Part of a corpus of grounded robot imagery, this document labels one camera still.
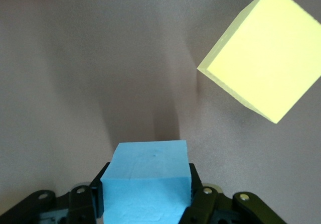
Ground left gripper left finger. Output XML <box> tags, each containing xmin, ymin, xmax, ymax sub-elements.
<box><xmin>0</xmin><ymin>161</ymin><xmax>111</xmax><ymax>224</ymax></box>

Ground blue foam block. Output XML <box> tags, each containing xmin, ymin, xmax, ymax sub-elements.
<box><xmin>101</xmin><ymin>140</ymin><xmax>193</xmax><ymax>224</ymax></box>

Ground yellow foam block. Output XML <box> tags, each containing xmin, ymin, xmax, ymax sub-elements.
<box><xmin>197</xmin><ymin>0</ymin><xmax>321</xmax><ymax>124</ymax></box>

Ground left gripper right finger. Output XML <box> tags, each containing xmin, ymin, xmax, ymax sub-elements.
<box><xmin>178</xmin><ymin>162</ymin><xmax>288</xmax><ymax>224</ymax></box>

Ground brown table mat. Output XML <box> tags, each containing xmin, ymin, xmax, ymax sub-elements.
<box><xmin>0</xmin><ymin>0</ymin><xmax>321</xmax><ymax>224</ymax></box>

